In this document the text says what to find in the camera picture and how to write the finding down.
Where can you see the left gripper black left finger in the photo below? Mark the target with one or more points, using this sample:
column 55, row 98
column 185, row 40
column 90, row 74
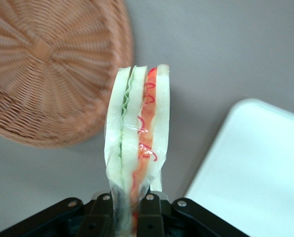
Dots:
column 100, row 217

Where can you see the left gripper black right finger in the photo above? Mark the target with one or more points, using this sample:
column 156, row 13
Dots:
column 150, row 217

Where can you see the plastic sandwich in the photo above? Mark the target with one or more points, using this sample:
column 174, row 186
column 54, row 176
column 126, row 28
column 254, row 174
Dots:
column 129, row 123

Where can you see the cream plastic tray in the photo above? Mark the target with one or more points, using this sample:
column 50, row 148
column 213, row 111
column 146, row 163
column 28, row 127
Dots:
column 260, row 160

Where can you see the brown round wicker basket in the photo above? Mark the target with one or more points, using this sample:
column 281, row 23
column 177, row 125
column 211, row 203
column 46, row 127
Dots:
column 50, row 74

